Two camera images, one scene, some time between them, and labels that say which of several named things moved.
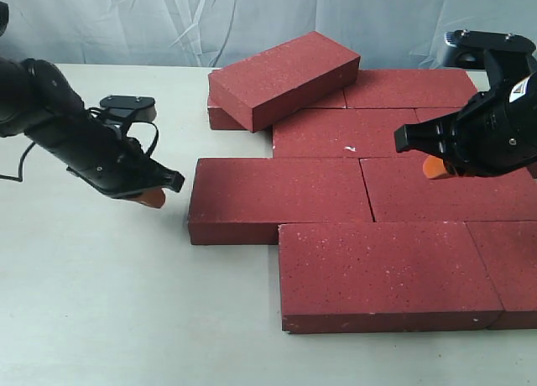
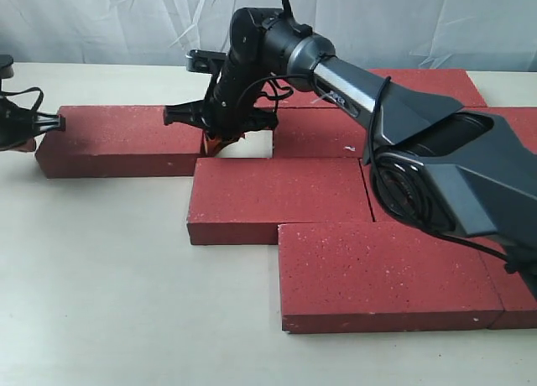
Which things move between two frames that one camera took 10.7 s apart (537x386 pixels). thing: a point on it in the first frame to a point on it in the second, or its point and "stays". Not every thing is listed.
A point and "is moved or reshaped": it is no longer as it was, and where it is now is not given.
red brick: [262, 88] is moved or reshaped
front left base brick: [383, 276] stays
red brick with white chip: [341, 133] stays
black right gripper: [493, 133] to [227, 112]
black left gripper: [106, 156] to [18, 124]
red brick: [242, 200] stays
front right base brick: [508, 250] stays
